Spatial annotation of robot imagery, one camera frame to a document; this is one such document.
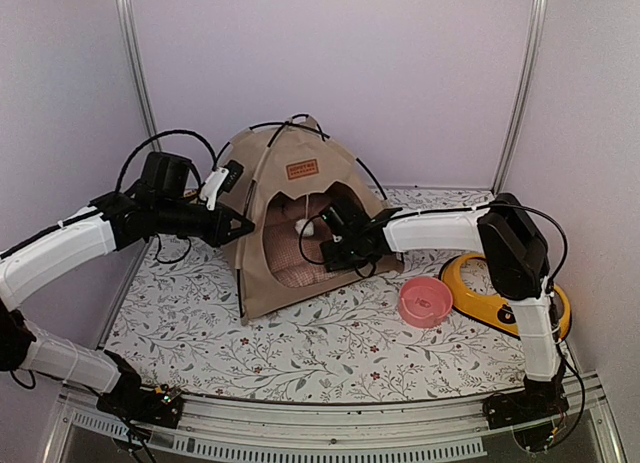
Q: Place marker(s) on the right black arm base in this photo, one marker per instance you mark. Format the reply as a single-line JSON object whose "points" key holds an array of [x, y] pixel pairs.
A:
{"points": [[538, 400]]}

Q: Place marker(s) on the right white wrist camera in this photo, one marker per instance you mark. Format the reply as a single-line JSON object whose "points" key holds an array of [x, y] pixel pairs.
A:
{"points": [[335, 220]]}

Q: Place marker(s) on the green circuit board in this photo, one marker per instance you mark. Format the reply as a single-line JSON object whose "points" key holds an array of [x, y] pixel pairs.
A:
{"points": [[166, 394]]}

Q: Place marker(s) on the right aluminium frame post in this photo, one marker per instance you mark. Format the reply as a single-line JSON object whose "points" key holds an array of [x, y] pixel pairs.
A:
{"points": [[532, 45]]}

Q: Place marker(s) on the white pompom toy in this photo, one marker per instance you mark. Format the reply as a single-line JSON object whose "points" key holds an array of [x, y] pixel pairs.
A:
{"points": [[304, 228]]}

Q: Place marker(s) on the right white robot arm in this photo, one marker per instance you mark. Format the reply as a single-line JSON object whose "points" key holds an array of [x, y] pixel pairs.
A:
{"points": [[502, 230]]}

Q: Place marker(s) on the pink checkered cushion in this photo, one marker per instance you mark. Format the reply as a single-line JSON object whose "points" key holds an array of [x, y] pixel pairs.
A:
{"points": [[281, 241]]}

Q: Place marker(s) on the aluminium frame post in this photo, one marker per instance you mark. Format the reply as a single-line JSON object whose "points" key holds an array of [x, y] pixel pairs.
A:
{"points": [[532, 45], [126, 18]]}

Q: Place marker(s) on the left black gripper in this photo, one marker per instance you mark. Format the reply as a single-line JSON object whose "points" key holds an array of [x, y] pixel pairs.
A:
{"points": [[220, 230]]}

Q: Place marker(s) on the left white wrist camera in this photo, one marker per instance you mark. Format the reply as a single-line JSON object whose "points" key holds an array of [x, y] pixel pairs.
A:
{"points": [[222, 179]]}

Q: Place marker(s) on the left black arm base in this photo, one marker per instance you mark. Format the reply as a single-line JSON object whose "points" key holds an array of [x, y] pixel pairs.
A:
{"points": [[130, 401]]}

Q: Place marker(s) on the black tent pole one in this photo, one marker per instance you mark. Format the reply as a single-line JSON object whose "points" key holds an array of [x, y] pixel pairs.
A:
{"points": [[280, 133]]}

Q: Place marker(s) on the pink pet bowl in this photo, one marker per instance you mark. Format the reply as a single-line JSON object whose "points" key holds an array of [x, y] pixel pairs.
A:
{"points": [[424, 302]]}

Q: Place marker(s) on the left aluminium frame post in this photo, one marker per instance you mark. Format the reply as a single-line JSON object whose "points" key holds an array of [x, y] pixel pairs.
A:
{"points": [[126, 18]]}

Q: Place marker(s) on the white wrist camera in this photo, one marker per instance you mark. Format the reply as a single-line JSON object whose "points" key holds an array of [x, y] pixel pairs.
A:
{"points": [[222, 179], [335, 220]]}

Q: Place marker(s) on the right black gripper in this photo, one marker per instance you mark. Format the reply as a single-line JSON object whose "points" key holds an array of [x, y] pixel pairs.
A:
{"points": [[331, 261]]}

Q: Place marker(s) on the beige fabric pet tent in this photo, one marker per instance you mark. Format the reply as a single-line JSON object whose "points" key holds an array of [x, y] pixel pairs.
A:
{"points": [[300, 218]]}

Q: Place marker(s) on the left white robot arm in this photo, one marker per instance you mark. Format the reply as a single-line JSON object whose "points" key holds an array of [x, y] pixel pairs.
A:
{"points": [[156, 204]]}

